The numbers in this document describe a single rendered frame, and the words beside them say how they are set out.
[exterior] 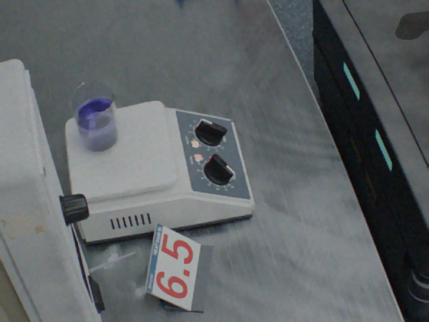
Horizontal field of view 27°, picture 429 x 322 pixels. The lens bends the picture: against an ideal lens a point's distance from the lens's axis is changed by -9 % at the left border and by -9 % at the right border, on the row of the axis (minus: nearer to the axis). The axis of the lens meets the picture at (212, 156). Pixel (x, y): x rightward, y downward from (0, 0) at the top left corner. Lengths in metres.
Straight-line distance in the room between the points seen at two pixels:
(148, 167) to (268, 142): 0.18
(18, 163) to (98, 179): 0.64
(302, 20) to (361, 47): 0.59
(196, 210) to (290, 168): 0.14
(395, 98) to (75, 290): 1.32
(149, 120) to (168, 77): 0.17
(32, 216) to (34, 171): 0.03
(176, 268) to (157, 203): 0.07
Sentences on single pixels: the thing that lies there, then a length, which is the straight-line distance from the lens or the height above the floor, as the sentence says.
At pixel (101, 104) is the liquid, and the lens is 1.06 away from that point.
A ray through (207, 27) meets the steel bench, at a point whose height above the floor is 0.75.
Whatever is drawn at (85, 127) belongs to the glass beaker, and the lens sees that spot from 1.03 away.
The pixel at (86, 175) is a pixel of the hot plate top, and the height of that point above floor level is 0.84.
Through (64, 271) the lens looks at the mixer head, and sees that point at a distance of 0.47.
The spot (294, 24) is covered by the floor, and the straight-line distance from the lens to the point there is 2.40.
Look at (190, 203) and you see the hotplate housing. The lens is 1.06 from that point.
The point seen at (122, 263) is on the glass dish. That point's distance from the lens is 1.08.
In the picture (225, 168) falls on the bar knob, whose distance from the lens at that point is 1.07.
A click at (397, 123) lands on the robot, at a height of 0.36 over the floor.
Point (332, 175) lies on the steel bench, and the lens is 1.14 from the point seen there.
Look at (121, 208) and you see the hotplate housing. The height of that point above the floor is 0.82.
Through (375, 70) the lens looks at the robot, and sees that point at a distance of 1.80.
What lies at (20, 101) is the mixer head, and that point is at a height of 1.35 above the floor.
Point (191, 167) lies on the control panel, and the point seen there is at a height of 0.81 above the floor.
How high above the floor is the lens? 1.66
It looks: 51 degrees down
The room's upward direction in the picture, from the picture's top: 6 degrees counter-clockwise
